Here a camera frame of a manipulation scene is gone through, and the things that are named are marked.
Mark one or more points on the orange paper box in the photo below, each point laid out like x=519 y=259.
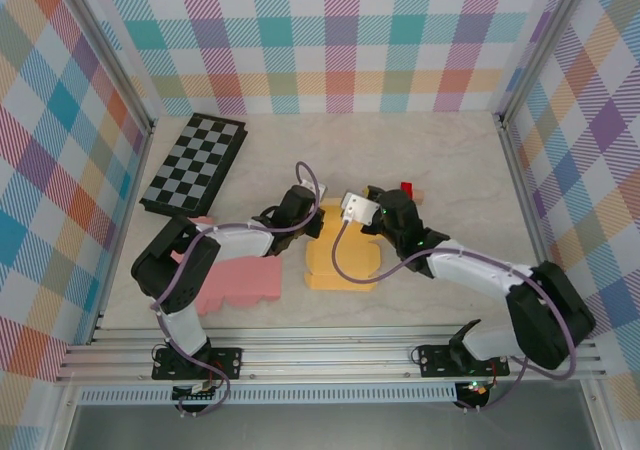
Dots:
x=350 y=260

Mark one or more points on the pink paper box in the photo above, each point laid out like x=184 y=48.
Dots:
x=250 y=280

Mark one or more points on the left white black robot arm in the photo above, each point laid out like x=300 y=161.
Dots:
x=240 y=242

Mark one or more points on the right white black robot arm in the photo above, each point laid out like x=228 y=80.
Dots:
x=550 y=330

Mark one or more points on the red block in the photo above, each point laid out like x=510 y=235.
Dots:
x=407 y=188

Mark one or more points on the tan wooden block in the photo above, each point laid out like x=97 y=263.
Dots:
x=420 y=197

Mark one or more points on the black grey chessboard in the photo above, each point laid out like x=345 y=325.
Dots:
x=200 y=155

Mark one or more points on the grey metal panel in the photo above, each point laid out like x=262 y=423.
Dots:
x=325 y=430

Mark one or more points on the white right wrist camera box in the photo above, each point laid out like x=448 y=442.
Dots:
x=360 y=209

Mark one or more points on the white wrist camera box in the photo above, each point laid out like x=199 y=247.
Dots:
x=322 y=191
x=360 y=209

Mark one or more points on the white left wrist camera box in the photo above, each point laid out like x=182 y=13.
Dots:
x=322 y=191

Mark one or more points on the aluminium mounting rail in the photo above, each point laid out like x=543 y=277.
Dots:
x=325 y=355

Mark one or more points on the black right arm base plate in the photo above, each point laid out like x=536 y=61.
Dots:
x=435 y=361

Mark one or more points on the aluminium side rail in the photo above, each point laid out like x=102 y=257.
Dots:
x=510 y=145
x=132 y=185

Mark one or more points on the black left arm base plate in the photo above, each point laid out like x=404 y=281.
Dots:
x=227 y=362

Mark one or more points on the aluminium frame post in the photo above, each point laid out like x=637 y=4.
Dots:
x=543 y=45
x=106 y=45

